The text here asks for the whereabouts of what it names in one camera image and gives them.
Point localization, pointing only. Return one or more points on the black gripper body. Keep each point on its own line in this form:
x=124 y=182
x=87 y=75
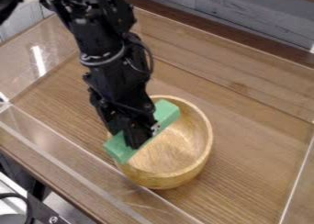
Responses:
x=119 y=76

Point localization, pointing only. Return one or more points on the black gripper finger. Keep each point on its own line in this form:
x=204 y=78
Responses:
x=138 y=130
x=107 y=112

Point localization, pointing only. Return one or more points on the green rectangular block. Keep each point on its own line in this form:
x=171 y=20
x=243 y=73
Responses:
x=166 y=115

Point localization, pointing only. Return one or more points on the brown wooden bowl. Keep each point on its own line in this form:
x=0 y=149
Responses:
x=175 y=155

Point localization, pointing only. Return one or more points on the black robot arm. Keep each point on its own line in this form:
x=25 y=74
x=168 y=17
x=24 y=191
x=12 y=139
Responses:
x=99 y=23

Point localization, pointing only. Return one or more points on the clear acrylic tray wall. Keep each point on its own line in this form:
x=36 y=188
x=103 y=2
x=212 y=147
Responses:
x=87 y=180

